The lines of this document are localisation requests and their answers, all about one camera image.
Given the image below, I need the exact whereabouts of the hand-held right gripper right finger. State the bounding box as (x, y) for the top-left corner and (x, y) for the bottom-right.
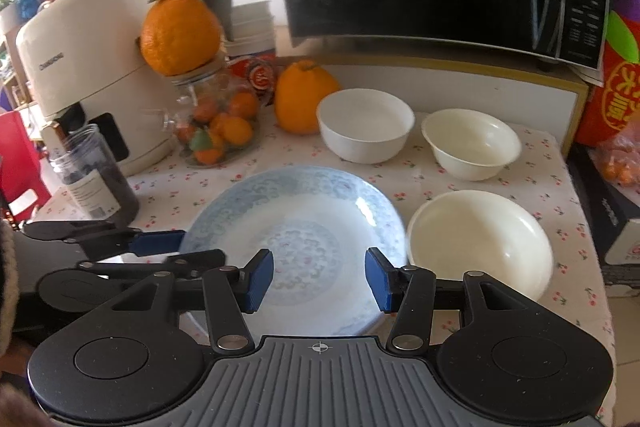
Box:
(365, 248), (532, 353)

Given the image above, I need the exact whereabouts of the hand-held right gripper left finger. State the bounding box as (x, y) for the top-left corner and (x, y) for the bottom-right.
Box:
(109, 249), (275, 356)

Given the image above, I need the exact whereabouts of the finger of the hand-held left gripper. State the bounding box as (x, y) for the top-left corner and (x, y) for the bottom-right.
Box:
(76, 249), (227, 279)
(22, 219), (187, 261)

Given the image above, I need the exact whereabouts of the blue patterned plate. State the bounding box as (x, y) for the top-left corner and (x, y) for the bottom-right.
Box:
(177, 165), (407, 338)

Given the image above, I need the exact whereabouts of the large cream bowl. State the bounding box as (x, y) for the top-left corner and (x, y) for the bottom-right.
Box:
(406, 190), (555, 304)

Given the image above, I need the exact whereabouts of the floral tablecloth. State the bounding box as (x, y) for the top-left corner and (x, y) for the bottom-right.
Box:
(27, 104), (618, 427)

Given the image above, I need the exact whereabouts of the plastic jar with dark contents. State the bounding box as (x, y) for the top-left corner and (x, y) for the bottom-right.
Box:
(47, 124), (141, 230)

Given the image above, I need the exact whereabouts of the glass jar of small oranges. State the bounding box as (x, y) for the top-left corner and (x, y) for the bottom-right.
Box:
(162, 54), (262, 168)

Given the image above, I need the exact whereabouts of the red plastic stool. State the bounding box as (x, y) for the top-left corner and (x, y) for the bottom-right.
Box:
(0, 111), (52, 220)

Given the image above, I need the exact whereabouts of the white bowl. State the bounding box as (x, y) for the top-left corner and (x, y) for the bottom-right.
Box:
(316, 89), (416, 165)

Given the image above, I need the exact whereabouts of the small cream bowl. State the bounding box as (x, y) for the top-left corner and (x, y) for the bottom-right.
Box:
(421, 108), (524, 182)

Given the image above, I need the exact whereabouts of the orange with short stem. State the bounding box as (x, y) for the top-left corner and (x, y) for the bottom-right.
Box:
(273, 61), (343, 136)

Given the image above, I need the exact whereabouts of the white air fryer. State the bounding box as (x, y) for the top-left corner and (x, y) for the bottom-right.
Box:
(15, 0), (173, 178)

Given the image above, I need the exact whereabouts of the large orange with leaves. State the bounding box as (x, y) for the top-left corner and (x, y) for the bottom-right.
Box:
(139, 0), (224, 78)

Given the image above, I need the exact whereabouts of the stack of paper cups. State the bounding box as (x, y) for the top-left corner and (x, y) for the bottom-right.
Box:
(221, 0), (279, 105)

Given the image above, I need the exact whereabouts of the white wood-framed stand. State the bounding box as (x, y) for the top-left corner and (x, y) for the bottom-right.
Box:
(276, 47), (591, 155)

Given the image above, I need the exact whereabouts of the dark cardboard box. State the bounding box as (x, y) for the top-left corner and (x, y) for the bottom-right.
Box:
(566, 141), (640, 290)

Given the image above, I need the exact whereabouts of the plastic bag of small oranges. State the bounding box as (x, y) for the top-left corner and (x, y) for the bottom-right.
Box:
(596, 131), (640, 188)

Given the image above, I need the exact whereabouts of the red printed bag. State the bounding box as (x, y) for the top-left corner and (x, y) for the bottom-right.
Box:
(574, 0), (640, 148)

